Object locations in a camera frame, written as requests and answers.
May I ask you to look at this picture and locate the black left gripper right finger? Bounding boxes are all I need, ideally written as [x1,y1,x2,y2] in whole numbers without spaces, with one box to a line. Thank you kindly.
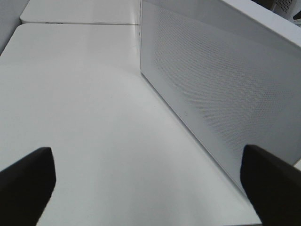
[240,145,301,226]

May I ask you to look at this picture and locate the white microwave oven body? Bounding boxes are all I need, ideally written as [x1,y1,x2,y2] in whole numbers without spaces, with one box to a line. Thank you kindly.
[253,0,301,22]

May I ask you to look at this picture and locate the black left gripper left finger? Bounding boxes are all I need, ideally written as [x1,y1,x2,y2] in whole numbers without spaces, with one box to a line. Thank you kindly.
[0,147,56,226]

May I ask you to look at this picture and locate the white microwave door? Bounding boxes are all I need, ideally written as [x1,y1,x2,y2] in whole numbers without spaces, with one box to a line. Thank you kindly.
[141,0,301,186]

